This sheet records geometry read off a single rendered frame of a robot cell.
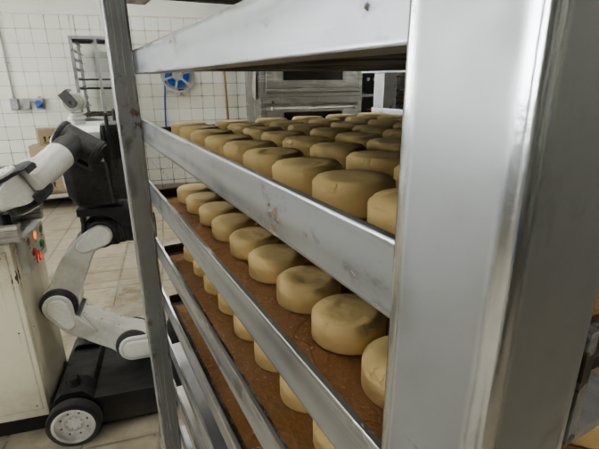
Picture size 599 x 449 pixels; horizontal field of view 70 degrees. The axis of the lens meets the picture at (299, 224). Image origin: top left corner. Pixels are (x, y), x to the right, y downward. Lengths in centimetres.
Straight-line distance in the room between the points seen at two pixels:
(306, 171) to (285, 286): 9
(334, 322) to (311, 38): 17
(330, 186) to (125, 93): 45
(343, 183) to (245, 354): 25
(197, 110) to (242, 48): 560
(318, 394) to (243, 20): 20
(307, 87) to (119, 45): 449
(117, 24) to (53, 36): 531
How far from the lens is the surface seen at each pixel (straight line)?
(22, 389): 214
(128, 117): 66
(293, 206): 21
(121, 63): 66
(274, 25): 22
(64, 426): 210
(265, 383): 41
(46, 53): 597
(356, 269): 17
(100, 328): 209
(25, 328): 199
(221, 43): 29
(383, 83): 83
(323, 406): 23
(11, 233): 185
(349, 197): 24
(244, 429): 50
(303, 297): 32
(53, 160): 152
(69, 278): 200
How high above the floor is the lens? 139
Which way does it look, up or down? 19 degrees down
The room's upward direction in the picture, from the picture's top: 1 degrees counter-clockwise
